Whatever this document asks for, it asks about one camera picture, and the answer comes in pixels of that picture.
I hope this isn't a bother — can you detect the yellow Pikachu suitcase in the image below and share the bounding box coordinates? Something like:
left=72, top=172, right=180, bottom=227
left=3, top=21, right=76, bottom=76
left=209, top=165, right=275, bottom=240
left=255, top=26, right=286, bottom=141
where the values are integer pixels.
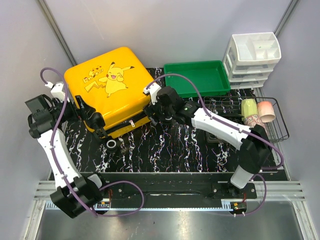
left=64, top=46, right=153, bottom=153

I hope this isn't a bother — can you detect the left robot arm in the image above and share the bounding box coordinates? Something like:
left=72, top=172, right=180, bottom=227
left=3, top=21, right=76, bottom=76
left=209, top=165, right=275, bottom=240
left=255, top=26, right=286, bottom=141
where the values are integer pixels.
left=25, top=94, right=108, bottom=219

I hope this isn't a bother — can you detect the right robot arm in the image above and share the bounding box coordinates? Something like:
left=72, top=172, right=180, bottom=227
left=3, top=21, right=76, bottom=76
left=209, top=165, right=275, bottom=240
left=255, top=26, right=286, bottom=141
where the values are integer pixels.
left=143, top=83, right=272, bottom=199

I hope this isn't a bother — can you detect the green plastic tray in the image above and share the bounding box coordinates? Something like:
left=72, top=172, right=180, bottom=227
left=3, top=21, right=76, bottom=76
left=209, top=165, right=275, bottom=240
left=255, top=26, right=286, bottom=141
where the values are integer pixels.
left=164, top=60, right=231, bottom=98

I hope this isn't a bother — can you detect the pale green faceted cup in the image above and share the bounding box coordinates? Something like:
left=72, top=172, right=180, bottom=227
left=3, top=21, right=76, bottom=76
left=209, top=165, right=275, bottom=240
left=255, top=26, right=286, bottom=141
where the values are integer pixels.
left=241, top=98, right=258, bottom=118

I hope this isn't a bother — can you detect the pink skull pattern cup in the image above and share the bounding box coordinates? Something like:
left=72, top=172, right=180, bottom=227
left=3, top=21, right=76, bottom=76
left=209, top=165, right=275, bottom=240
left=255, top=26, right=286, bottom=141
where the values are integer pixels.
left=243, top=114, right=266, bottom=128

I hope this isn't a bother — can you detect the white drawer organizer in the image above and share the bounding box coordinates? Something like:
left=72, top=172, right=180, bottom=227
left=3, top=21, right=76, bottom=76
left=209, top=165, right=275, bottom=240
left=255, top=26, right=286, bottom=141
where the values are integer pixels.
left=222, top=32, right=282, bottom=90

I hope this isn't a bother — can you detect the pink marbled cup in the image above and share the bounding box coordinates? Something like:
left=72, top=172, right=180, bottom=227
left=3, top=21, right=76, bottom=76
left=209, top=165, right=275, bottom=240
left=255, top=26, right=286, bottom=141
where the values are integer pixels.
left=257, top=101, right=276, bottom=123

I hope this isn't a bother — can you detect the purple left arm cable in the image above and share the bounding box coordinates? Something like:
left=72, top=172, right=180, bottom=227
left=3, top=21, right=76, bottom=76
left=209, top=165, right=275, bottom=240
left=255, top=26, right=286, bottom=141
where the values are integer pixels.
left=39, top=67, right=145, bottom=218

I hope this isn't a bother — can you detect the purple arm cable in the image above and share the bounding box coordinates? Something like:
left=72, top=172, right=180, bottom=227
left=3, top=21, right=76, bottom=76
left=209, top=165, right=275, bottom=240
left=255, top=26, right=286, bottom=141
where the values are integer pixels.
left=39, top=67, right=145, bottom=218
left=146, top=73, right=285, bottom=217

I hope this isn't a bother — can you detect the black wire dish rack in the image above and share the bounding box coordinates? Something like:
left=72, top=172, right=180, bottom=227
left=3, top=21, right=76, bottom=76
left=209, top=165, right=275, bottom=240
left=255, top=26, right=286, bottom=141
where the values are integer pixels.
left=203, top=96, right=290, bottom=144

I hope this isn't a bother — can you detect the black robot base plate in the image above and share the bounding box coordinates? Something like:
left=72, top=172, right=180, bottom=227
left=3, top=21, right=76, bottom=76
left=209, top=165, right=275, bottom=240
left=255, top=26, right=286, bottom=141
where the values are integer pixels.
left=101, top=172, right=257, bottom=210

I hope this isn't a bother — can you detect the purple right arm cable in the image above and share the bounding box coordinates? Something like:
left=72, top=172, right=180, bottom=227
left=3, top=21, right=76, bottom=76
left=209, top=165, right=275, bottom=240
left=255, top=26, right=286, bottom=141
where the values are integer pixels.
left=146, top=73, right=285, bottom=217

